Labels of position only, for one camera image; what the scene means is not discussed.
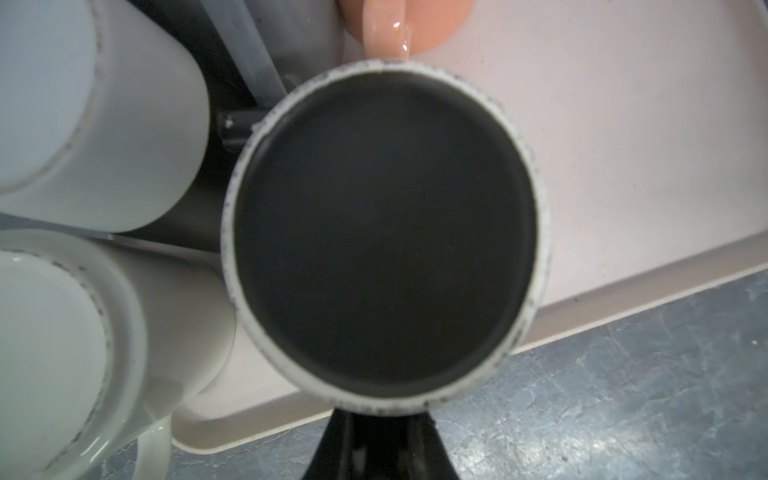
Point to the wide cream white mug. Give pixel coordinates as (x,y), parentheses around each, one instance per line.
(100,344)

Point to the black mug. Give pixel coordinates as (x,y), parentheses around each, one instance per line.
(386,243)

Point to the beige serving tray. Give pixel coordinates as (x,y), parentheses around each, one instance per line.
(648,120)

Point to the light grey mug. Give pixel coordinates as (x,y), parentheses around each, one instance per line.
(278,45)

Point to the cream and orange mug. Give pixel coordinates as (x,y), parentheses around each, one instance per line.
(397,29)

